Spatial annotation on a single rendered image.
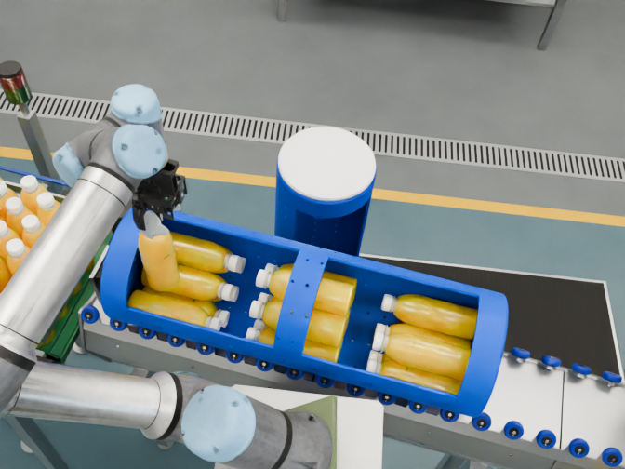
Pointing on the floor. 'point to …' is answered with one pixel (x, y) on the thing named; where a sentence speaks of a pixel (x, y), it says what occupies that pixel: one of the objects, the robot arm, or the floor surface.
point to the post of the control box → (36, 441)
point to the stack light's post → (37, 144)
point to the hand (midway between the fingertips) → (152, 224)
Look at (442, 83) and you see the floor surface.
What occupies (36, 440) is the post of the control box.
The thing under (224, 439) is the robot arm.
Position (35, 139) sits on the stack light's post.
